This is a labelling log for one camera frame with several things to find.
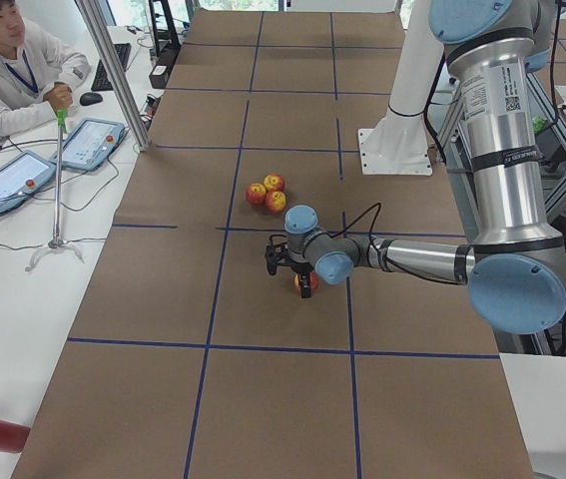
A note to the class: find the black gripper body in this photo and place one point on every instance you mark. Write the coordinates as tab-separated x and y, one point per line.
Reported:
302	271

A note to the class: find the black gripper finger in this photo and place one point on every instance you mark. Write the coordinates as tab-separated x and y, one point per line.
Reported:
272	267
304	285

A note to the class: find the red yellow apple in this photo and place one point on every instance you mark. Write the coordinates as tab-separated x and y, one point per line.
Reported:
314	282
275	201
256	194
274	183

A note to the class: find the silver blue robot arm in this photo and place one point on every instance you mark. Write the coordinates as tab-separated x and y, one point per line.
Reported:
515	269

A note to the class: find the red yellow apple top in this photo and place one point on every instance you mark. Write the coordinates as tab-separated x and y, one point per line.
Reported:
274	183

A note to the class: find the brown paper table cover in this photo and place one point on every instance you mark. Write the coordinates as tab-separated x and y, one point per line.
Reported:
188	360

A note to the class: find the far blue teach pendant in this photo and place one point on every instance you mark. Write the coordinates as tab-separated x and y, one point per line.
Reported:
91	143

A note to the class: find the blue teach pendant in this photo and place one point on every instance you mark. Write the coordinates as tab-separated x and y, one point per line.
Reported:
91	143
21	178

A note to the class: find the black computer mouse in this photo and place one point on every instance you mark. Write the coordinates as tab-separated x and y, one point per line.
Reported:
90	98

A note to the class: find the metal stand with green clip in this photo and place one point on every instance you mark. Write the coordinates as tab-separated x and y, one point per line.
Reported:
56	244

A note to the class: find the near blue teach pendant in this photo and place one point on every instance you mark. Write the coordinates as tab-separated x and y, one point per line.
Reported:
21	178

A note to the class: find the person in white hoodie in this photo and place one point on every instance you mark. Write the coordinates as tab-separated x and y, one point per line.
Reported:
38	73

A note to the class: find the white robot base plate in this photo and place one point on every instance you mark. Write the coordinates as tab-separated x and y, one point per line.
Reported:
395	146

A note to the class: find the aluminium frame post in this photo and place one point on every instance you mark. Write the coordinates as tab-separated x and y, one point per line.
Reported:
96	25

